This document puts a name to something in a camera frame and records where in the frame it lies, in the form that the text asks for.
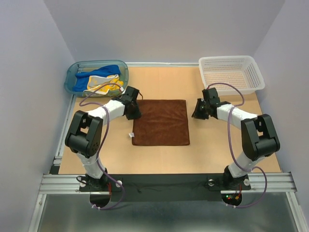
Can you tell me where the brown towel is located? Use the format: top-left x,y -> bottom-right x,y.
132,100 -> 190,146

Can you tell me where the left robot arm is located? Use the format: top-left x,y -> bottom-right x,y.
65,86 -> 141,190

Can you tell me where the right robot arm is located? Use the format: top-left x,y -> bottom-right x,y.
192,87 -> 281,189

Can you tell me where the white plastic basket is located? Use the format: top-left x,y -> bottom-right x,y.
198,56 -> 265,96

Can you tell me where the yellow white towel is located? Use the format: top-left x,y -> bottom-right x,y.
84,74 -> 124,96

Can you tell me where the blue towel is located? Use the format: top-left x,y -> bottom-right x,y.
73,65 -> 121,92

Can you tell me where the teal plastic bin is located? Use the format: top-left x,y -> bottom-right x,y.
64,60 -> 129,98

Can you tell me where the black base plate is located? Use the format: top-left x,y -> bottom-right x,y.
79,174 -> 251,205

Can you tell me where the aluminium frame rail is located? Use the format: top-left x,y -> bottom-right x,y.
28,62 -> 309,232

